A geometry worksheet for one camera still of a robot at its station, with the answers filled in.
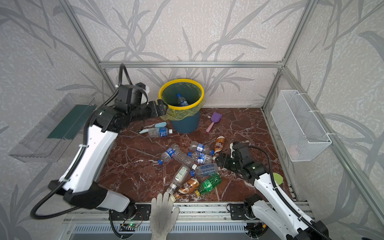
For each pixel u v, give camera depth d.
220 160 0.70
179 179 0.80
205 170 0.83
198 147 0.91
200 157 0.89
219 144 0.93
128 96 0.45
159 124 1.05
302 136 0.62
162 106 0.58
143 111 0.55
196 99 0.94
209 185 0.78
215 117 1.16
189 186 0.77
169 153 0.91
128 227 0.72
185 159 0.91
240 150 0.60
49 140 0.64
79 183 0.38
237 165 0.64
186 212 0.75
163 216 0.72
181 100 0.99
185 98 0.98
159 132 0.99
